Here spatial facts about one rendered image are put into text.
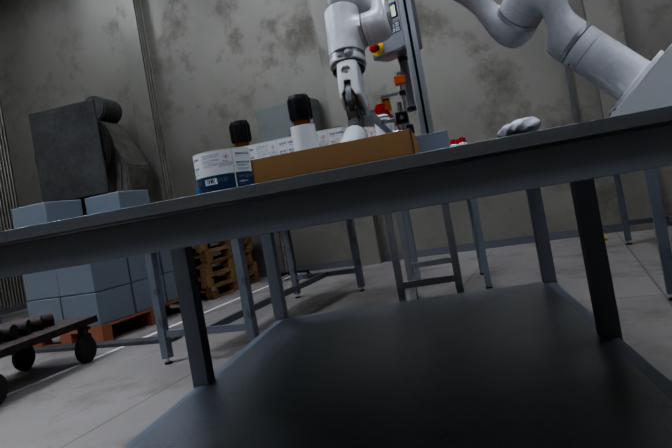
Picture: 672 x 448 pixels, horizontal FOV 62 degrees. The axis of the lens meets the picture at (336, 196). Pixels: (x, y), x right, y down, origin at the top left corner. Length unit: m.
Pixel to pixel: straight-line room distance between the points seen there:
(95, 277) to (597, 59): 4.08
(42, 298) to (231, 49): 3.90
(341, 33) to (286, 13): 5.94
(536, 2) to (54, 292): 4.42
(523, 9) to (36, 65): 8.76
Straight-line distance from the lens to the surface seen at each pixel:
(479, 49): 6.42
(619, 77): 1.62
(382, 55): 2.16
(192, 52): 7.89
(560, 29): 1.64
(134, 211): 0.96
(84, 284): 4.92
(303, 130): 1.95
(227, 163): 1.93
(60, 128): 7.41
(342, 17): 1.34
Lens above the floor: 0.78
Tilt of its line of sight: 1 degrees up
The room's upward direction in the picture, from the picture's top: 10 degrees counter-clockwise
